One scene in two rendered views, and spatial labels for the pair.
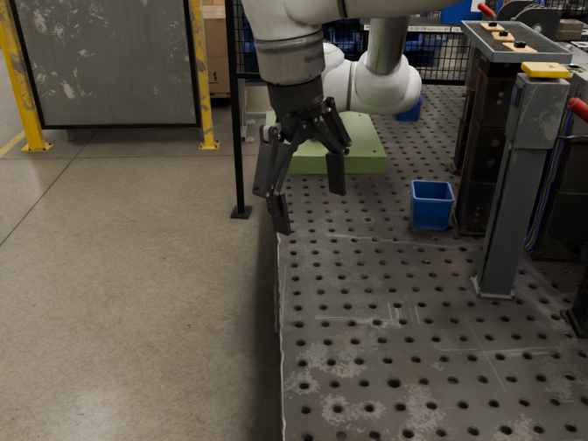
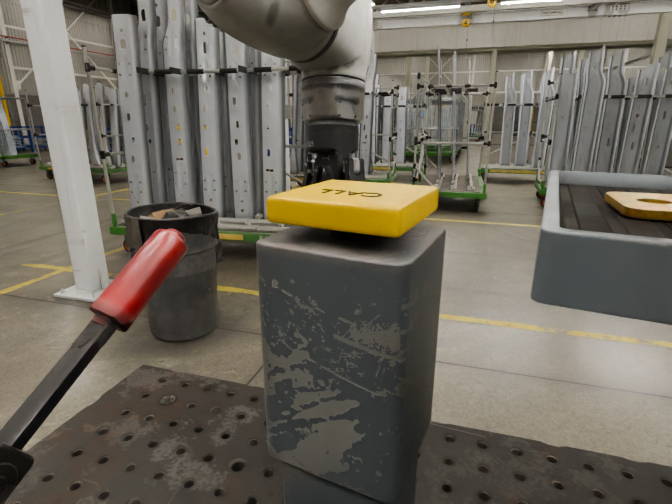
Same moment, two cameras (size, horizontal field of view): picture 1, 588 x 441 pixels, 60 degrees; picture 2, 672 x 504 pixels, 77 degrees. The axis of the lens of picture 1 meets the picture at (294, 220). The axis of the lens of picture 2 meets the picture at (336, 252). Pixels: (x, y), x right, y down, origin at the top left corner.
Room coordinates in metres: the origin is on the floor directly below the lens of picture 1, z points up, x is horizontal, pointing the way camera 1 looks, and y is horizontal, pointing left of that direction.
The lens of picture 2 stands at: (0.92, -0.60, 1.19)
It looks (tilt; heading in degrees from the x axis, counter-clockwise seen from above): 17 degrees down; 109
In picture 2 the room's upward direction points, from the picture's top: straight up
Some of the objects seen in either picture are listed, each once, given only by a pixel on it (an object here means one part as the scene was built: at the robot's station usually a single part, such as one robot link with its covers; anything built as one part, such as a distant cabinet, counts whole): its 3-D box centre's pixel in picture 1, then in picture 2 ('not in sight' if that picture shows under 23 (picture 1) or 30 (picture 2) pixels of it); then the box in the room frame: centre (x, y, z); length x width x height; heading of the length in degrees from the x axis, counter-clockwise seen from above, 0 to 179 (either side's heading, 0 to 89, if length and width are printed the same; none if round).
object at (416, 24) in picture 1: (469, 24); not in sight; (2.23, -0.72, 1.01); 0.90 x 0.22 x 0.03; 83
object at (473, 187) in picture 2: not in sight; (453, 141); (0.39, 6.17, 0.88); 1.91 x 1.00 x 1.76; 93
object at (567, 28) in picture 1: (557, 70); not in sight; (2.03, -1.03, 0.88); 0.08 x 0.08 x 0.36; 83
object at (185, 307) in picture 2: not in sight; (178, 270); (-0.70, 1.27, 0.36); 0.54 x 0.50 x 0.73; 92
